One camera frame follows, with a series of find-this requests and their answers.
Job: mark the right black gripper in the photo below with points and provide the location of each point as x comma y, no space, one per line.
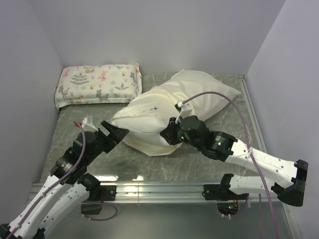
169,133

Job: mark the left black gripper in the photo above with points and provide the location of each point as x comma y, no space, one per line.
116,134

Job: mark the cream pillowcase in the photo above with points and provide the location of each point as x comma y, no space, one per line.
206,94

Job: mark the white pillow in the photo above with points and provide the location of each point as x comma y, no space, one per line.
145,118

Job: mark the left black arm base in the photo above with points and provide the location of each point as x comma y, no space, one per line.
99,197

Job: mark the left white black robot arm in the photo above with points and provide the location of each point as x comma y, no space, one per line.
68,184

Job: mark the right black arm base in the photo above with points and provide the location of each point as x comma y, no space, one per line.
229,204

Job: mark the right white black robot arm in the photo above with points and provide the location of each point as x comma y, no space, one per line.
285,179

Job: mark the animal print patterned pillow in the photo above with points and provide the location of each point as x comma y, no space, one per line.
106,84

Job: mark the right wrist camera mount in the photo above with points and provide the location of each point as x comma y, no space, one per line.
184,110

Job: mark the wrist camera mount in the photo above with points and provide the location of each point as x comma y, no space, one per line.
86,123
184,110

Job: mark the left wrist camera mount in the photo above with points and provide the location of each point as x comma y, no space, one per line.
86,123

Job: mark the aluminium front rail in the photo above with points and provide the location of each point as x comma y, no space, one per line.
169,192

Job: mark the aluminium rail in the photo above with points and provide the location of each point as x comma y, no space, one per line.
252,114
169,192

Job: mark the aluminium right side rail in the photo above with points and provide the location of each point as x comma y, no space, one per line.
252,114

